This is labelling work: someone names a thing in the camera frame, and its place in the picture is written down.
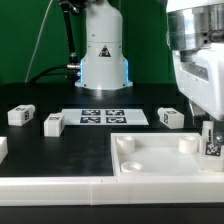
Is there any white square tabletop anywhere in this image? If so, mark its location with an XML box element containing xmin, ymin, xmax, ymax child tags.
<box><xmin>111</xmin><ymin>133</ymin><xmax>224</xmax><ymax>176</ymax></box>

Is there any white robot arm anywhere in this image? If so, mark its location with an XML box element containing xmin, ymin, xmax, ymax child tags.
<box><xmin>166</xmin><ymin>0</ymin><xmax>224</xmax><ymax>146</ymax></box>

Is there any white sheet with AprilTags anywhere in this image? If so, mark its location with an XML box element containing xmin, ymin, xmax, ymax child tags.
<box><xmin>62</xmin><ymin>109</ymin><xmax>148</xmax><ymax>126</ymax></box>

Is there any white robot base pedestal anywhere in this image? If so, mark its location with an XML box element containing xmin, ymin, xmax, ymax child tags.
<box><xmin>75</xmin><ymin>0</ymin><xmax>133</xmax><ymax>91</ymax></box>

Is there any white cable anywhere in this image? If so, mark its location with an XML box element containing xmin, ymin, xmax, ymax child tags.
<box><xmin>24</xmin><ymin>0</ymin><xmax>54</xmax><ymax>83</ymax></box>

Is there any black cable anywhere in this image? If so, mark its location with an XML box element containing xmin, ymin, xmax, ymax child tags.
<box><xmin>25</xmin><ymin>63</ymin><xmax>82</xmax><ymax>84</ymax></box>

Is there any white obstacle fence wall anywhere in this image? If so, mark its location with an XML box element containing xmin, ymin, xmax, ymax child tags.
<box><xmin>0</xmin><ymin>136</ymin><xmax>224</xmax><ymax>206</ymax></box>

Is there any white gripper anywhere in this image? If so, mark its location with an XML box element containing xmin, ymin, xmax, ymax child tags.
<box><xmin>173</xmin><ymin>46</ymin><xmax>224</xmax><ymax>146</ymax></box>

